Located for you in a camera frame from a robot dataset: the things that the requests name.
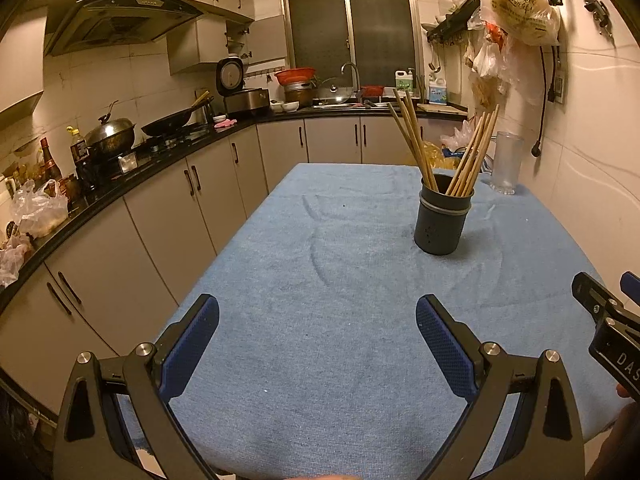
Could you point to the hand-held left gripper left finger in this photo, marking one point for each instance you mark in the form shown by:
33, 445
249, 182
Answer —
192, 345

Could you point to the steel wok with lid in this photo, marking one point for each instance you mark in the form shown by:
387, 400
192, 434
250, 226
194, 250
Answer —
110, 135

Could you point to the hanging metal ladle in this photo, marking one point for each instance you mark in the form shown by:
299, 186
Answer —
436, 66

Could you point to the yellow oil bottle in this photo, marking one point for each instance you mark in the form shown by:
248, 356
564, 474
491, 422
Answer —
77, 147

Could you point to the bunch of wooden chopsticks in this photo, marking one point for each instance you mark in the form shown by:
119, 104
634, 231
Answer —
472, 160

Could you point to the person's right forearm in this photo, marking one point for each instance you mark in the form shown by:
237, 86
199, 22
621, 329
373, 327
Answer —
620, 445

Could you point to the small metal box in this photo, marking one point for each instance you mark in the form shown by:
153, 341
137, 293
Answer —
128, 163

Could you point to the yellow plastic bag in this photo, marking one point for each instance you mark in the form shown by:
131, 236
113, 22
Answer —
437, 156

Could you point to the dark sauce bottle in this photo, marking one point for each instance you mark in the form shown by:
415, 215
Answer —
49, 162

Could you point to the steel range hood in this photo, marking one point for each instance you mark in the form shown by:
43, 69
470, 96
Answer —
120, 25

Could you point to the kitchen window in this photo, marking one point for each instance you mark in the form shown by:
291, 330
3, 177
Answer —
350, 25

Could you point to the dark grey utensil holder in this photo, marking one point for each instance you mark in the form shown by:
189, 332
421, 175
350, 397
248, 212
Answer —
440, 225

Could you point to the chrome faucet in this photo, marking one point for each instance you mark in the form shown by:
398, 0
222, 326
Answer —
357, 85

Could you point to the red plastic basin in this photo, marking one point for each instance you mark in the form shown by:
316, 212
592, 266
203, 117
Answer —
295, 76

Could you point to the black kitchen countertop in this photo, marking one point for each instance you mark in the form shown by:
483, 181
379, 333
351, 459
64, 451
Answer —
160, 164

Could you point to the wall socket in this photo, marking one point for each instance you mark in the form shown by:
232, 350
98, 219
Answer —
560, 87

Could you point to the hanging clear plastic bag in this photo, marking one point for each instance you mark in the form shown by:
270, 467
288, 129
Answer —
485, 92

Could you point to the white base cabinets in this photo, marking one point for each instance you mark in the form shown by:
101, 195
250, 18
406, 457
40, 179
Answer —
150, 235

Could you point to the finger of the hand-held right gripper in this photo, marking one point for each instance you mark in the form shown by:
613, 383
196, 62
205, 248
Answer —
632, 285
592, 295

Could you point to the crumpled white plastic bag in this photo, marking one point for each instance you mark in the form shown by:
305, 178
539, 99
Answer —
457, 135

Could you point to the black gas stove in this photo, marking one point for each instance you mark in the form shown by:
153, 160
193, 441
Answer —
170, 141

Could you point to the hanging bag of bread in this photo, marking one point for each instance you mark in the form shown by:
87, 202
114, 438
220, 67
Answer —
520, 10

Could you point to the blue plastic bag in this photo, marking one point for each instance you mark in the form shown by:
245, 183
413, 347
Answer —
450, 152

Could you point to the blue tablecloth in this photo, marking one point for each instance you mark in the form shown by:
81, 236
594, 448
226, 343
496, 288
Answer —
325, 285

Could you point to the black wok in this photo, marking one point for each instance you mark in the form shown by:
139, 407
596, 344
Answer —
167, 122

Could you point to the white ceramic bowl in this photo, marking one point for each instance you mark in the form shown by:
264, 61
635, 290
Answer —
277, 105
292, 106

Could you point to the red bowl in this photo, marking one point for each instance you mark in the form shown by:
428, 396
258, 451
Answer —
371, 91

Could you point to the hanging red white bag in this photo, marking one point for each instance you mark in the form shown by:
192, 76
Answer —
492, 45

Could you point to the glass pot lid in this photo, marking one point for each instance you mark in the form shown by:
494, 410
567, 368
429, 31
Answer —
332, 95

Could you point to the white detergent bottle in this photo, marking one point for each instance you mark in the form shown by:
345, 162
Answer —
438, 94
405, 82

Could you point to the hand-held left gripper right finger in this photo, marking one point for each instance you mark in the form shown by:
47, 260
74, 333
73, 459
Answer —
445, 345

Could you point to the wooden cutting board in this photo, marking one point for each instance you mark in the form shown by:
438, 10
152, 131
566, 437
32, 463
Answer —
442, 108

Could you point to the brown pot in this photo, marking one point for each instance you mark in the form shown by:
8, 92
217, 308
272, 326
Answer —
299, 94

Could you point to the person's right hand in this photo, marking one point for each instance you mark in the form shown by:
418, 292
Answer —
624, 391

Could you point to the black wall rack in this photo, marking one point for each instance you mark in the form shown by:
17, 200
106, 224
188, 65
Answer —
452, 17

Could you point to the pink cloth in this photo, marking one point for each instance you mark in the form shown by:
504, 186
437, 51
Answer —
227, 124

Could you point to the steel rice cooker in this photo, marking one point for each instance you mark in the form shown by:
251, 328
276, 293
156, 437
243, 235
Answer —
245, 102

